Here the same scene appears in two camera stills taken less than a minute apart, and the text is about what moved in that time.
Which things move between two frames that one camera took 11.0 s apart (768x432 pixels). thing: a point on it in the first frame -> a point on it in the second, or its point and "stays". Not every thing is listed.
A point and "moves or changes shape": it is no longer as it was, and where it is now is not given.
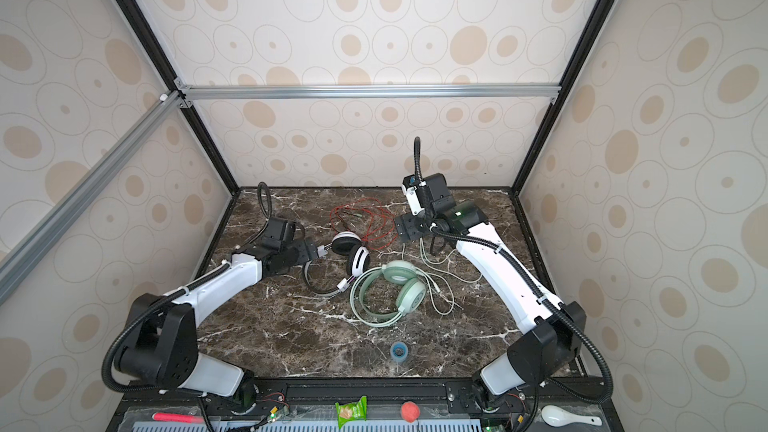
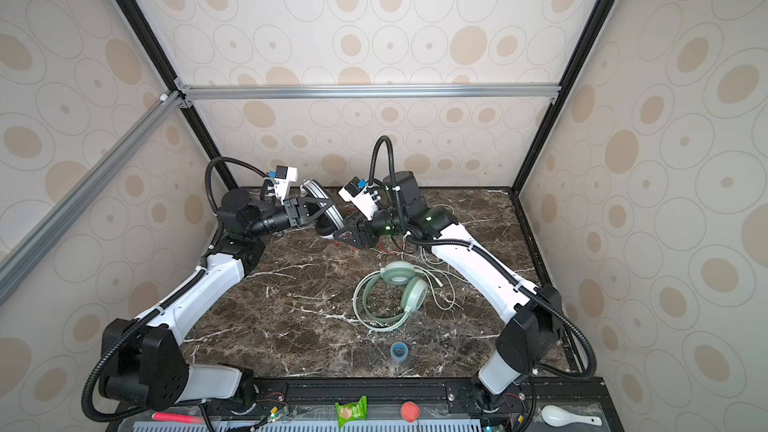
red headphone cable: [368, 218] moves or changes shape
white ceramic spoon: [553, 416] stays
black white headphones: [343, 243] -> [330, 222]
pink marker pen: [178, 418] stays
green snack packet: [351, 411] stays
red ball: [410, 411] stays
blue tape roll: [399, 351] stays
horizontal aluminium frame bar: [360, 92] stays
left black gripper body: [298, 254] -> [289, 218]
